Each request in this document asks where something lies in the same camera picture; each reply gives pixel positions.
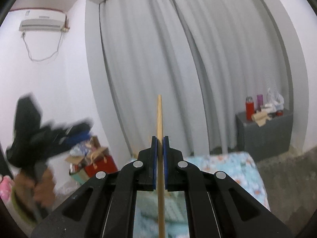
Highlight person's left hand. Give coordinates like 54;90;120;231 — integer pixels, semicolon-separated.
14;168;55;211

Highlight air conditioner cable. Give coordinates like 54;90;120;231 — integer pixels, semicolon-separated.
20;31;66;62

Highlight red thermos bottle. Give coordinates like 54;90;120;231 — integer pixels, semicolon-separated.
245;96;255;121

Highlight grey cabinet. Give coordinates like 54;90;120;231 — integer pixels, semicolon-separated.
235;109;293;162

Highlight grey curtain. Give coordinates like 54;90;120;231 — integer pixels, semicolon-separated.
99;0;290;155

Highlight red gift bag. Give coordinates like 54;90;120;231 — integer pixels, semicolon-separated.
84;147;118;177

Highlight white air conditioner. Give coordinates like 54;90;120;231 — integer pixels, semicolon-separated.
19;9;67;32

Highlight wooden chopstick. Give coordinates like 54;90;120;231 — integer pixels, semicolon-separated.
157;95;165;238

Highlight purple cup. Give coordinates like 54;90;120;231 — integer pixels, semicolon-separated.
257;94;263;111

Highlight cardboard box with clutter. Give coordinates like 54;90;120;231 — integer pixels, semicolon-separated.
65;136;107;185

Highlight floral blue tablecloth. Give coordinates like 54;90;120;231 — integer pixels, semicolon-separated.
133;152;270;237

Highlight white plastic bag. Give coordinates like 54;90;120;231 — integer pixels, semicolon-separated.
261;89;284;113

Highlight brown paper roll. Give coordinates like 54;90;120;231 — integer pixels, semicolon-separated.
251;111;271;127

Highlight green sleeve forearm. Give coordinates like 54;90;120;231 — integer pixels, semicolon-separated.
8;187;39;227

